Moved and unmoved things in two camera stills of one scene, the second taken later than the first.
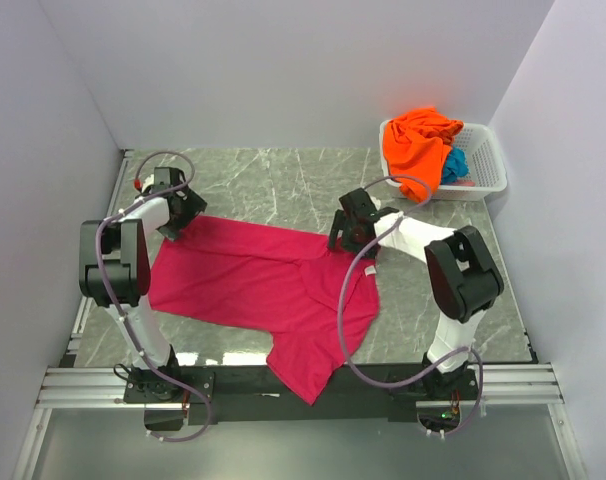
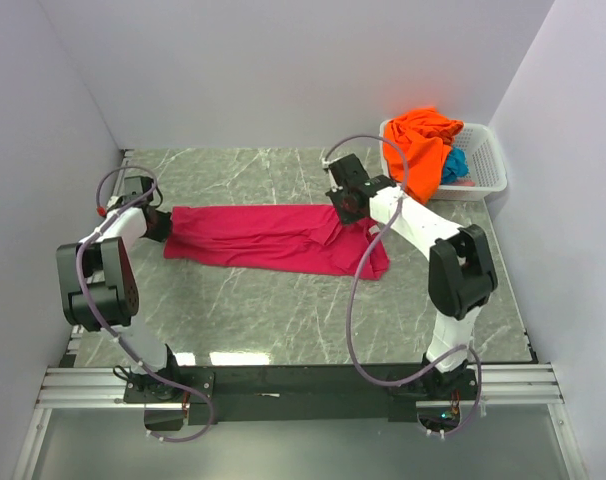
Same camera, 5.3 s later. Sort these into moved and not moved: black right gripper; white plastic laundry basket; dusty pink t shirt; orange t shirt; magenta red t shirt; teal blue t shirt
Moved: black right gripper; magenta red t shirt
Not moved: teal blue t shirt; orange t shirt; white plastic laundry basket; dusty pink t shirt
